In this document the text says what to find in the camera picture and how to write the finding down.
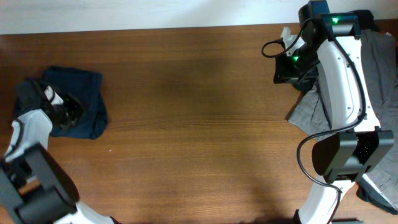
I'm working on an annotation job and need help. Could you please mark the dark navy blue shorts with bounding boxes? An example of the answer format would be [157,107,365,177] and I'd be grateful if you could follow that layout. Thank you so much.
[12,65,109,140]

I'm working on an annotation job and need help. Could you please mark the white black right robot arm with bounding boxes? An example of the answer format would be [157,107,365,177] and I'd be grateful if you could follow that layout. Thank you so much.
[274,1,394,223]

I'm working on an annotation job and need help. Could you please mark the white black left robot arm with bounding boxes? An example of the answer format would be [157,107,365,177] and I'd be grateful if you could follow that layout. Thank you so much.
[1,96,116,224]

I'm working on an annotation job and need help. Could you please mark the light grey checked shorts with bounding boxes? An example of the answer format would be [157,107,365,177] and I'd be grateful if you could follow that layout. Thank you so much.
[289,83,397,209]

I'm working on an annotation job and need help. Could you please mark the dark garment at table edge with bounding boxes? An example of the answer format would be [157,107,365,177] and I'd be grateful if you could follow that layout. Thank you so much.
[356,179,397,215]

